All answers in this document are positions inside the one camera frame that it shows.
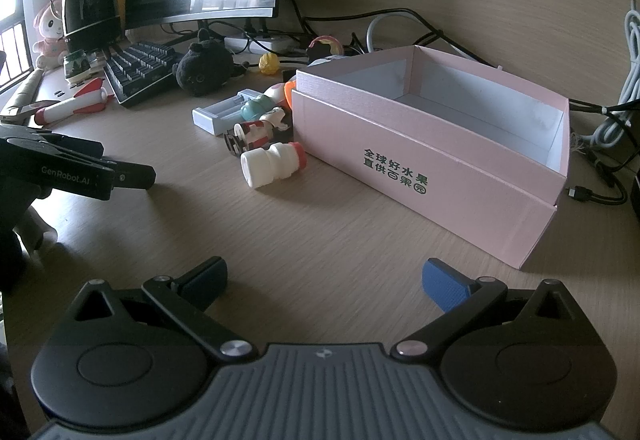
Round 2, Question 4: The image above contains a white cable bundle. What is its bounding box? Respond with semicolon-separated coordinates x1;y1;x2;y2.
587;0;640;151

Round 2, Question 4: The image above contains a pink yellow toy figure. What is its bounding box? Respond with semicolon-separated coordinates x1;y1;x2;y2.
306;34;346;67

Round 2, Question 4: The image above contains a small green white ornament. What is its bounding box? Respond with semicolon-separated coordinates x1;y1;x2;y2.
64;49;106;88

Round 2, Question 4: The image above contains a wooden desktop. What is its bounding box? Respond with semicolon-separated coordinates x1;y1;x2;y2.
0;32;640;371

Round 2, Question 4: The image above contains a window railing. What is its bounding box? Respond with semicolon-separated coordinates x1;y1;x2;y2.
0;15;33;91

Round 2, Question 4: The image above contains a black glossy round device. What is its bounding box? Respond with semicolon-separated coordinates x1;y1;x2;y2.
61;0;123;52

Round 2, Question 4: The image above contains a pink bunny plush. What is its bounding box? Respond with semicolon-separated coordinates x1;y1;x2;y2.
31;0;68;70

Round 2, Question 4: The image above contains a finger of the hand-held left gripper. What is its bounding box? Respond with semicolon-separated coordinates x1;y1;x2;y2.
115;161;157;191
37;133;104;162

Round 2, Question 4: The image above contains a red white toy figure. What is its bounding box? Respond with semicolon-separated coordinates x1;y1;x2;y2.
223;107;296;156

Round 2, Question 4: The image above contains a white power strip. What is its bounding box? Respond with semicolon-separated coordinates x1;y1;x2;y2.
224;32;301;55

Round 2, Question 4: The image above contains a red white rocket toy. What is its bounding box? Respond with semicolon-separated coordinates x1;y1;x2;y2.
34;79;110;127

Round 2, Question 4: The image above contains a pink cardboard box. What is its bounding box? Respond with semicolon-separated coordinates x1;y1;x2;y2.
290;45;572;271

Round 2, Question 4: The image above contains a teal toy figure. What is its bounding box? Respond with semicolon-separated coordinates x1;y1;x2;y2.
240;95;276;123

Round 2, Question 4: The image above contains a black keyboard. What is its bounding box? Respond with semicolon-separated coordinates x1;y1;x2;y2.
103;41;186;109

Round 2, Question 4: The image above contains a black plug cable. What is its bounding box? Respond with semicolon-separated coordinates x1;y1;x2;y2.
565;147;628;207

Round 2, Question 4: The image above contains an orange white toy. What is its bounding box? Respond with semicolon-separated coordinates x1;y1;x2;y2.
262;79;297;112

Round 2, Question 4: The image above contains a white battery charger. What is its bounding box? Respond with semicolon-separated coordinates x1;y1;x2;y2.
192;89;266;137

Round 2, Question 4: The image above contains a white bottle with red cap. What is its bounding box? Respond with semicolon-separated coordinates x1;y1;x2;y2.
240;141;307;189

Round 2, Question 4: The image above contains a black cat plush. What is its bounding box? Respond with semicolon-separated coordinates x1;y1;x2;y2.
172;29;246;97

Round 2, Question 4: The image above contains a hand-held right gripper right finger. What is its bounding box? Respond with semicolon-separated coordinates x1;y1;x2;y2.
392;258;577;364

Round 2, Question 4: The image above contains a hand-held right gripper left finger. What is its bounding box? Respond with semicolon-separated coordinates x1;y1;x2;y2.
65;256;253;364

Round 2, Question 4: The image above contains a grey cable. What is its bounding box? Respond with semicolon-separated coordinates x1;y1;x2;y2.
367;15;396;53

